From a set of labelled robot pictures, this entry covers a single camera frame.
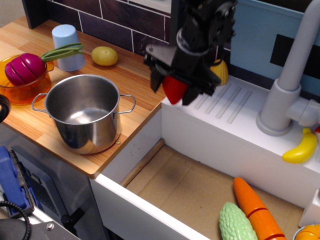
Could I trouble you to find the orange transparent bowl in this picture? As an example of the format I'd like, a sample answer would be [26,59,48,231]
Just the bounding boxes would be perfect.
[0,55,55,105]

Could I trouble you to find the purple toy radish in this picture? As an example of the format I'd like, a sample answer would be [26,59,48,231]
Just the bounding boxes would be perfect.
[4,42,85,87]

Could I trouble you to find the red white toy piece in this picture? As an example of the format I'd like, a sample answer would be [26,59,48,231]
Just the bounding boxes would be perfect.
[314,126,320,144]

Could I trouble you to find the black oven door handle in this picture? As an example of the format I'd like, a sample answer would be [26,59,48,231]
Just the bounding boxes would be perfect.
[61,208,85,231]

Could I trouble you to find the black coiled cable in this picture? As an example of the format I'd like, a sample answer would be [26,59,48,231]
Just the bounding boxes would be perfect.
[0,200,32,240]

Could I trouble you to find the yellow toy corn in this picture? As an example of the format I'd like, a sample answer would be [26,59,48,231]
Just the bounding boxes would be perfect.
[210,59,229,86]

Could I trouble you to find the yellow toy banana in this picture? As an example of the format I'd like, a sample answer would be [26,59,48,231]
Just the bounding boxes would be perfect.
[282,128,318,164]

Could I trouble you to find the light blue plastic cup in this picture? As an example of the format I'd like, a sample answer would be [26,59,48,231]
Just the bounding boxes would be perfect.
[51,24,86,72]

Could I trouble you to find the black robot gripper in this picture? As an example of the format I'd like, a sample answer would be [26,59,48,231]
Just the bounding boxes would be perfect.
[144,29,221,106]

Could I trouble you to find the stainless steel pot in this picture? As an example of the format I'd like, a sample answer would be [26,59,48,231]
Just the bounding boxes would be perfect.
[34,74,134,155]

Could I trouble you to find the blue clamp device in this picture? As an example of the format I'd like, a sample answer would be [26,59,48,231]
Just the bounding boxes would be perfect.
[0,146,36,214]

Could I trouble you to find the green toy bitter gourd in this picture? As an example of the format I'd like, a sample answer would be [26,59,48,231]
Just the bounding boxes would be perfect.
[219,202,258,240]

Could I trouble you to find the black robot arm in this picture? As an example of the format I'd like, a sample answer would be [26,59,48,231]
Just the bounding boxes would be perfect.
[144,0,237,106]

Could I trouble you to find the grey toy faucet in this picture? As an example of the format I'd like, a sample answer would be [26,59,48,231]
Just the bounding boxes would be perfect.
[256,0,320,136]

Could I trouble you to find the yellow toy potato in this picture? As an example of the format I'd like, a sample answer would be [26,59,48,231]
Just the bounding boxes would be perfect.
[91,46,119,66]

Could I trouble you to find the black round object left edge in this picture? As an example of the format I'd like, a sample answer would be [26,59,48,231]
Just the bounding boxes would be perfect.
[0,94,12,123]

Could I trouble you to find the red toy strawberry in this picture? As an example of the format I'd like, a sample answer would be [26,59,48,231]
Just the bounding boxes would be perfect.
[162,76,189,105]

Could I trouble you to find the large orange toy carrot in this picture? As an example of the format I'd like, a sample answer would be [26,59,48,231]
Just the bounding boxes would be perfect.
[233,177,286,240]

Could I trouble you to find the orange fruit in bowl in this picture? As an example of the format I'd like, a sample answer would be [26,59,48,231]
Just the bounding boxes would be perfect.
[293,224,320,240]

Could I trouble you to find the white toy sink unit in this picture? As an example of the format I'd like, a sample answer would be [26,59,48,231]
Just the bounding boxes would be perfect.
[90,77,320,240]

